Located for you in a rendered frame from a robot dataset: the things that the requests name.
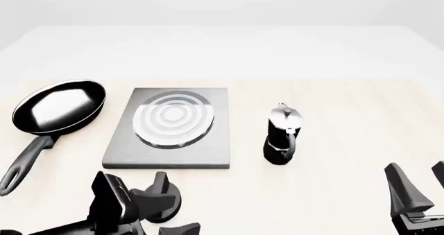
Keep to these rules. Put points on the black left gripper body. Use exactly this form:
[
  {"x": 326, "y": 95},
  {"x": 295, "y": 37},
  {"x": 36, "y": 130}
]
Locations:
[{"x": 104, "y": 228}]

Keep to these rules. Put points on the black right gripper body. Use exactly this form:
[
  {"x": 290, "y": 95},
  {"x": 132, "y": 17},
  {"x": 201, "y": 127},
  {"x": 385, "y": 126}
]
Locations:
[{"x": 419, "y": 224}]

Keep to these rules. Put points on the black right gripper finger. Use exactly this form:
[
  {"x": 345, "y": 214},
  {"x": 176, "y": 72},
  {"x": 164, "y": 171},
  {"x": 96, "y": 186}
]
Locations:
[
  {"x": 404, "y": 193},
  {"x": 441, "y": 171}
]

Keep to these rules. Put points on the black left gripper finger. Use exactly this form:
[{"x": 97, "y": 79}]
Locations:
[
  {"x": 156, "y": 200},
  {"x": 111, "y": 198}
]

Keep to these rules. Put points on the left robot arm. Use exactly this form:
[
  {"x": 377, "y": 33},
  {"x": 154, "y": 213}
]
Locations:
[{"x": 8, "y": 232}]

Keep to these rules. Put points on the round black stove knob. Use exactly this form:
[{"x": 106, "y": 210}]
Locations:
[{"x": 170, "y": 214}]

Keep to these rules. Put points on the flat black stove plate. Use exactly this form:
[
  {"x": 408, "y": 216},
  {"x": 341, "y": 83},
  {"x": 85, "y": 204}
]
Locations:
[{"x": 166, "y": 151}]

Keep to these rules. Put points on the black frying pan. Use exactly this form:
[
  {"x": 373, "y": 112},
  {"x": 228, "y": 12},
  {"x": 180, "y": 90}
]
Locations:
[{"x": 59, "y": 107}]

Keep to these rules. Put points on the black and silver moka pot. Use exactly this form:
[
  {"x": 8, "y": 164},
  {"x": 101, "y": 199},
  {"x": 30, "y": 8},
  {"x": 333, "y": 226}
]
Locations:
[{"x": 277, "y": 141}]

